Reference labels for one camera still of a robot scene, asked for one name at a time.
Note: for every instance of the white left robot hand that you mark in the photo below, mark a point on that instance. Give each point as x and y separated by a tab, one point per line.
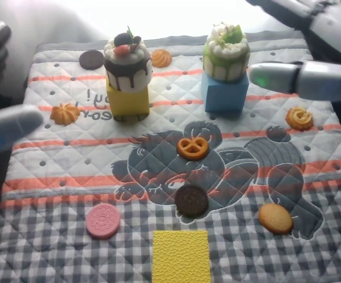
11	123

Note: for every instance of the orange spiral cookie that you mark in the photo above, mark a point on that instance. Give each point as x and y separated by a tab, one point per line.
299	118

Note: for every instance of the orange rosette swirl cookie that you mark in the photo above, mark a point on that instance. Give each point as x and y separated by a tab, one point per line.
161	58

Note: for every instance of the blue block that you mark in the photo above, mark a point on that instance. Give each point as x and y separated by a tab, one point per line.
224	95

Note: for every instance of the green cream toy cake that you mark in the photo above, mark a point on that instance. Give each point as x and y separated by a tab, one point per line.
226	56

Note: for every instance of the plain dark round cookie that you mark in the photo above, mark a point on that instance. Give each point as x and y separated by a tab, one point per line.
91	60

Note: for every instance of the plain golden round biscuit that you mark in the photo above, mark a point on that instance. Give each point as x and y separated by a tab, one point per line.
275	218

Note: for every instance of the large textured yellow cube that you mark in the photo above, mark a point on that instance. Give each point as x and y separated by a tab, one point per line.
180	256

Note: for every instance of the grey quilt with bear print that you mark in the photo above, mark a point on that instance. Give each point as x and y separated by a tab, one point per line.
70	171

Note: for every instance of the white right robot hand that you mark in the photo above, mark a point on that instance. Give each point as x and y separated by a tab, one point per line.
323	81

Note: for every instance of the embossed dark sandwich cookie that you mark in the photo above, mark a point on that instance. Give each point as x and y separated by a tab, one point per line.
191	201

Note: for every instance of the orange pretzel cookie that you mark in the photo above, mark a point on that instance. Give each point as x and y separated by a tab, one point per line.
192	148

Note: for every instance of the orange flower shaped cookie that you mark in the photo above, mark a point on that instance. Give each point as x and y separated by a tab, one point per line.
65	115

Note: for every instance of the chocolate drip toy cake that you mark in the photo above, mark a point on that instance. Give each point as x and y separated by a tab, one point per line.
127	67

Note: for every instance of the pink sandwich cookie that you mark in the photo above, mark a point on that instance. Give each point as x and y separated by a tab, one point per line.
102	221

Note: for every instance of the yellow block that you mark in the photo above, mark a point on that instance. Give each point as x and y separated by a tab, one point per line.
129	103

